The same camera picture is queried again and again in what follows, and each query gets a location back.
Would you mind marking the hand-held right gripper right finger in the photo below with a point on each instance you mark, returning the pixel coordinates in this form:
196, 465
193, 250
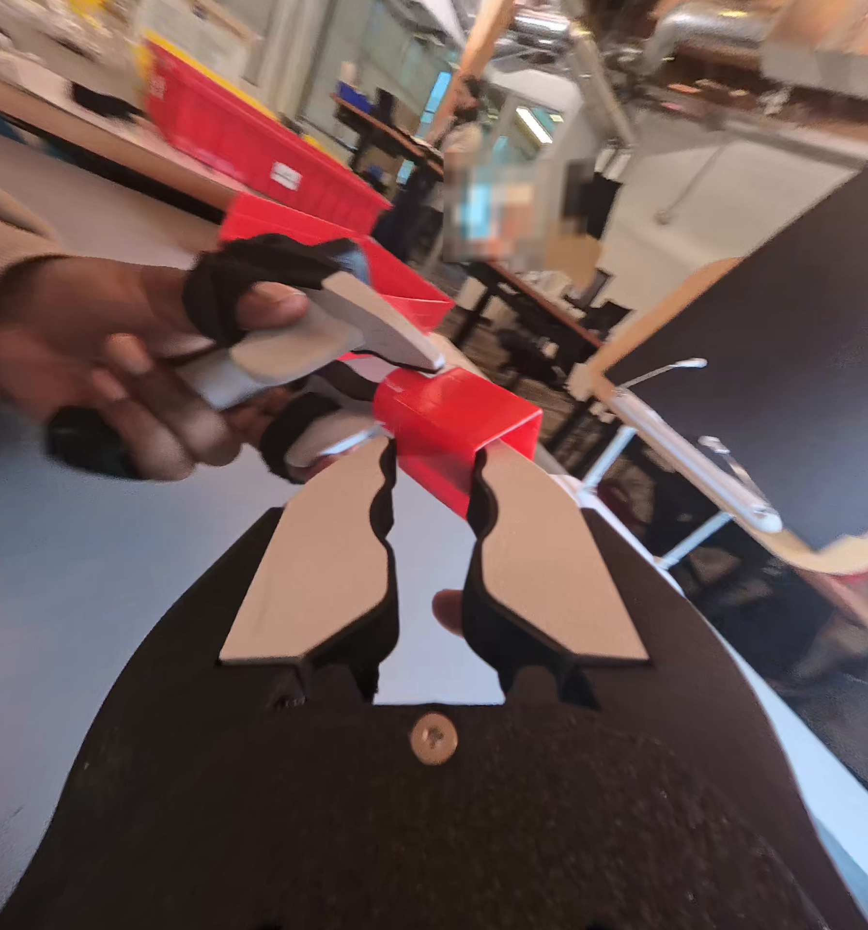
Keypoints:
557, 581

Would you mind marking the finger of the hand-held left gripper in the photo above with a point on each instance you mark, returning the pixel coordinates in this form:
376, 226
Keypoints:
376, 320

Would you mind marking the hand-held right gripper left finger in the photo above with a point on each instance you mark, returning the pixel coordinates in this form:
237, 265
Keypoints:
310, 574

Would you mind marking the red plastic block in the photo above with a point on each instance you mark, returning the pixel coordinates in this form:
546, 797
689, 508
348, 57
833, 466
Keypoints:
441, 429

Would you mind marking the person's left forearm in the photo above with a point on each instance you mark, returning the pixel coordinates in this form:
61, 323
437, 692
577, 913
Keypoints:
5, 232

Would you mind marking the black object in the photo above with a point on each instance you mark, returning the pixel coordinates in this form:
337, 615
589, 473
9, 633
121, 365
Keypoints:
107, 102

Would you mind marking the person's right hand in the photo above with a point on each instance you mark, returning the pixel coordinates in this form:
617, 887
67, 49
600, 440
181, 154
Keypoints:
448, 614

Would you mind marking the person's left hand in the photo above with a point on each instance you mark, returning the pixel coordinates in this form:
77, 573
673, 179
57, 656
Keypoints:
100, 327

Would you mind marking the low red plastic bin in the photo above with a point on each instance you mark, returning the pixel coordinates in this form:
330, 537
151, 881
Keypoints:
405, 290

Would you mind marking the white metal rod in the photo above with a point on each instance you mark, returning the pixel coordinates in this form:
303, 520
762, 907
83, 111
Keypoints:
695, 541
608, 461

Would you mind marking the long wooden desk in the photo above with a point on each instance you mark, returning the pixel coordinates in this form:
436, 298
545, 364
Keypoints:
543, 301

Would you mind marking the large red plastic bin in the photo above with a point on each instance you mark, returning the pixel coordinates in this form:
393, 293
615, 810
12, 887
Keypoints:
245, 138

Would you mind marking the yellow plastic bin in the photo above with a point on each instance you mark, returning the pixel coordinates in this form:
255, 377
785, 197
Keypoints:
209, 72

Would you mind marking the black board with wooden rim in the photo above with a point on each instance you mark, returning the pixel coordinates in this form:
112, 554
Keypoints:
768, 349

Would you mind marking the wooden table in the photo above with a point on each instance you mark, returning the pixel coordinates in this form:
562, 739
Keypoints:
56, 94

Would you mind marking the white metal bracket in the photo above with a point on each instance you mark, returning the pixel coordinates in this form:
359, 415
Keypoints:
695, 465

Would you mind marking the wooden desk black frame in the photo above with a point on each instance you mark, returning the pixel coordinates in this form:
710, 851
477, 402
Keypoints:
390, 134

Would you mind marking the silver ventilation duct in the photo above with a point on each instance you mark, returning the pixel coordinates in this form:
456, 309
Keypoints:
710, 25
605, 87

